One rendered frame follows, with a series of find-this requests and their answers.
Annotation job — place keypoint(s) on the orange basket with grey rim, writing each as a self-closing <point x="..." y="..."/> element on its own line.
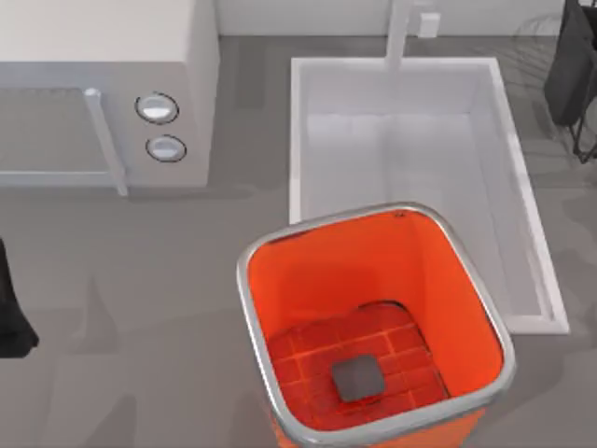
<point x="336" y="280"/>

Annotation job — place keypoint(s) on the white sink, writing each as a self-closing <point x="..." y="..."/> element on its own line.
<point x="420" y="154"/>

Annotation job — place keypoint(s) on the small microwave knob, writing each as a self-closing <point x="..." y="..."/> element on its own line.
<point x="166" y="148"/>

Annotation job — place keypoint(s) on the dark grey square coaster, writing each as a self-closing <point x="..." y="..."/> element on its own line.
<point x="357" y="378"/>

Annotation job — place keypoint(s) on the large microwave knob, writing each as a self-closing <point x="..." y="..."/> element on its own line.
<point x="156" y="107"/>

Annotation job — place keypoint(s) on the pale microwave oven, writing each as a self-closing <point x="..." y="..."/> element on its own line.
<point x="196" y="70"/>

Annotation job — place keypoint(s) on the tall white tap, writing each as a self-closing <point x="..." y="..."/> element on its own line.
<point x="398" y="32"/>

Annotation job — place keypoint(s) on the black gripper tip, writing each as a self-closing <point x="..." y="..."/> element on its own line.
<point x="11" y="308"/>

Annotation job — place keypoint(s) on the white wall socket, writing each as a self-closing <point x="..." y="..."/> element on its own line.
<point x="428" y="24"/>

